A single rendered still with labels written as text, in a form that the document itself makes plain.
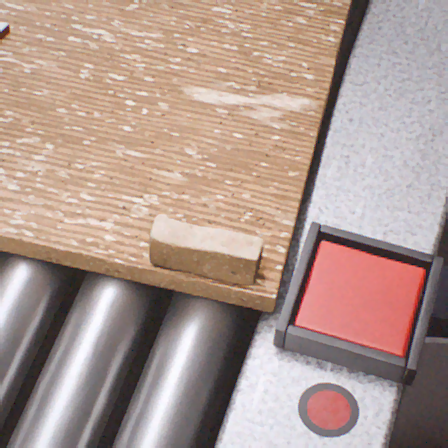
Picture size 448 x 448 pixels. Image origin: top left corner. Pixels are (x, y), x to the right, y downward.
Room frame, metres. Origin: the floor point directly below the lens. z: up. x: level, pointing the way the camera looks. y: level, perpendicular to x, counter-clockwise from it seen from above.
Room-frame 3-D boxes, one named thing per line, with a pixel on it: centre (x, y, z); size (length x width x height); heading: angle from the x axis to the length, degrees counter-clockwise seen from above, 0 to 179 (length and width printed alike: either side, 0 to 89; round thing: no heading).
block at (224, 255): (0.39, 0.01, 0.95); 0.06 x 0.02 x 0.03; 81
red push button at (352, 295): (0.38, -0.08, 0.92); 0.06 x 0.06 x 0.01; 77
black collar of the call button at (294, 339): (0.38, -0.08, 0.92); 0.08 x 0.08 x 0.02; 77
